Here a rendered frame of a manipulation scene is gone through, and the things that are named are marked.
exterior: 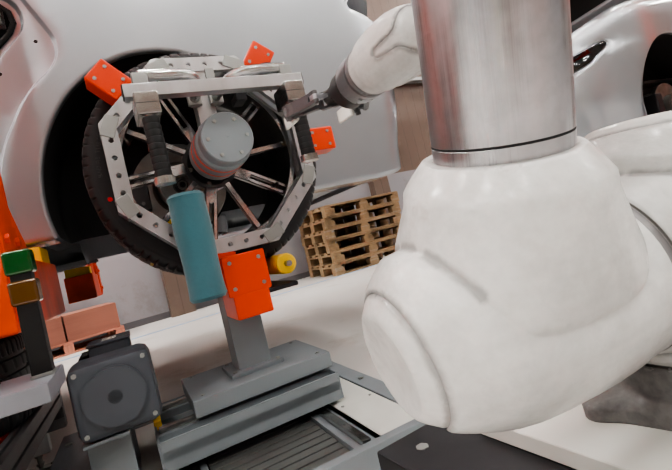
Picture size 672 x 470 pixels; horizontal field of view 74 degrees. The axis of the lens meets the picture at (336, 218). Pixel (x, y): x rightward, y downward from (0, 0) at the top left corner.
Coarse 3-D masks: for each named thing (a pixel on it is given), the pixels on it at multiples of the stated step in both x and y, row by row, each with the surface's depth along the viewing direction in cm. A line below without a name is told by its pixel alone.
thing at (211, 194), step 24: (264, 120) 143; (168, 144) 126; (264, 144) 154; (192, 168) 131; (240, 168) 133; (288, 168) 139; (216, 192) 129; (168, 216) 123; (216, 216) 129; (264, 216) 146
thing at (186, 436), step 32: (288, 384) 129; (320, 384) 126; (160, 416) 131; (192, 416) 118; (224, 416) 119; (256, 416) 118; (288, 416) 121; (160, 448) 107; (192, 448) 110; (224, 448) 113
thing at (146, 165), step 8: (176, 144) 160; (168, 152) 159; (144, 160) 155; (176, 160) 160; (136, 168) 154; (144, 168) 155; (152, 168) 156; (152, 176) 155; (152, 184) 155; (152, 192) 155; (160, 192) 153; (168, 192) 153; (176, 192) 154; (224, 192) 165; (152, 200) 154; (160, 200) 156; (224, 200) 165; (160, 208) 155; (168, 208) 156; (160, 216) 155
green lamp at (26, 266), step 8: (24, 248) 73; (0, 256) 71; (8, 256) 71; (16, 256) 72; (24, 256) 72; (32, 256) 74; (8, 264) 71; (16, 264) 72; (24, 264) 72; (32, 264) 73; (8, 272) 71; (16, 272) 71; (24, 272) 72
